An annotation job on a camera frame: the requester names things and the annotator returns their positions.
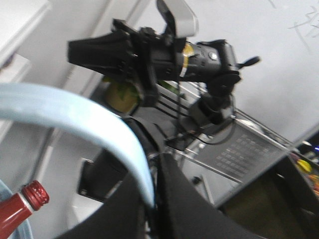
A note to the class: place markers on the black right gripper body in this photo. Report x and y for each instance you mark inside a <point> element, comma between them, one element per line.
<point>128,54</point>

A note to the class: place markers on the red aluminium coke bottle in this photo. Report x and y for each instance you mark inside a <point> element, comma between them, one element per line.
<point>20,206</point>

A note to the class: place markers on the light blue plastic basket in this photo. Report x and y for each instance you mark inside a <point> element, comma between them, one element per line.
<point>53,107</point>

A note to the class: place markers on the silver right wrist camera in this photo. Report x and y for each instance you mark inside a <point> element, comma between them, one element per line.
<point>180,20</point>

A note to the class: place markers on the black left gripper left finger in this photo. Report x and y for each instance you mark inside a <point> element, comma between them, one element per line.
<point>122,216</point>

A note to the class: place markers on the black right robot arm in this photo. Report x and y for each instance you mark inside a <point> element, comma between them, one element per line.
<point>214,64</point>

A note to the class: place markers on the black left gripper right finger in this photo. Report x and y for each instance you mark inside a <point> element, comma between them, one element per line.
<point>184,214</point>

